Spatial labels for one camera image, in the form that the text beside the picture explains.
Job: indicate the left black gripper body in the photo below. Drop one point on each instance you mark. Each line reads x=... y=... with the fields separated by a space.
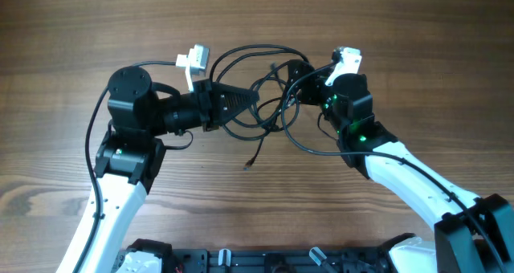
x=207 y=120

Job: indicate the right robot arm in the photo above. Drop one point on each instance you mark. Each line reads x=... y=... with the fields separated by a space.
x=471 y=233

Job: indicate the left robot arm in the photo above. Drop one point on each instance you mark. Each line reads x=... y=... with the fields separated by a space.
x=131 y=153

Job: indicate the black base frame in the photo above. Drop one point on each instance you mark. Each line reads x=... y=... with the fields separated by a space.
x=277 y=261

